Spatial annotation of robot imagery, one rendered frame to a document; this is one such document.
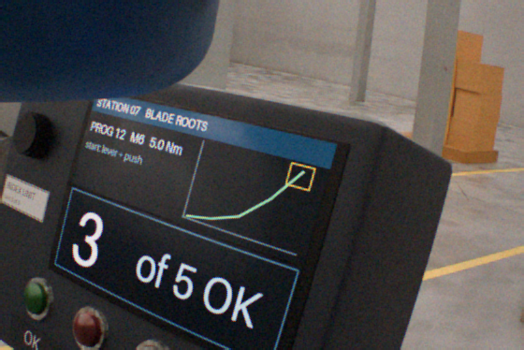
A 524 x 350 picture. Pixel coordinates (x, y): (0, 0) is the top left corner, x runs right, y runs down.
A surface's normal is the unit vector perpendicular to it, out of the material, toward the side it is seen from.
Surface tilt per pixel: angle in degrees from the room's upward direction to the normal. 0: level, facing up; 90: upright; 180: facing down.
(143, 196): 75
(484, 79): 90
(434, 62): 90
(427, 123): 90
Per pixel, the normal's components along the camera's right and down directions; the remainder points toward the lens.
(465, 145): -0.77, 0.04
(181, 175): -0.54, -0.16
